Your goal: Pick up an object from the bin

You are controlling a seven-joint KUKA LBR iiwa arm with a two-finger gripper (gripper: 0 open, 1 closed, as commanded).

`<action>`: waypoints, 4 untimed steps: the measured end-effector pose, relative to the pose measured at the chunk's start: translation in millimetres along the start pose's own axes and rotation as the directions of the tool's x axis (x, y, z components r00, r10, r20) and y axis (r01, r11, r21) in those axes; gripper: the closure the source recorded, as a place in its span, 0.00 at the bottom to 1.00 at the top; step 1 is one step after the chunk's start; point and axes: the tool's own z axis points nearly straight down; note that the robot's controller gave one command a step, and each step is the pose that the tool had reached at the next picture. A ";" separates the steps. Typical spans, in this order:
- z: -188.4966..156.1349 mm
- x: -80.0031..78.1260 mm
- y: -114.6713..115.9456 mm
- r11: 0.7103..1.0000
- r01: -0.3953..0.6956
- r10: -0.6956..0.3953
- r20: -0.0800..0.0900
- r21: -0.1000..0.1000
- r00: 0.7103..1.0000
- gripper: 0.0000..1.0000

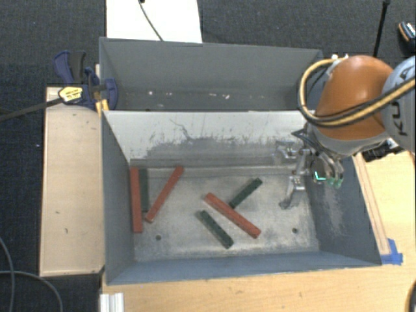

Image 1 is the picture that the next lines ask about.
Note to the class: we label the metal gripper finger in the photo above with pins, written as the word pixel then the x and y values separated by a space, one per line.
pixel 294 188
pixel 285 153

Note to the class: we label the dark green flat block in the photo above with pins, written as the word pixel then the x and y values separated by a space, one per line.
pixel 245 192
pixel 144 188
pixel 214 229

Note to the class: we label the red-brown flat block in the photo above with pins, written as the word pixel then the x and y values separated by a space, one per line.
pixel 232 214
pixel 136 200
pixel 164 193

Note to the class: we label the grey metal bin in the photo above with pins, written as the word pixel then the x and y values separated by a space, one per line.
pixel 208 141

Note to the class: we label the pale wood board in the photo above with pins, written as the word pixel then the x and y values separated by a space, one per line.
pixel 71 187

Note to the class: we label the black cylinder on white bracket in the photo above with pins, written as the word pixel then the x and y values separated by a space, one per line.
pixel 378 154

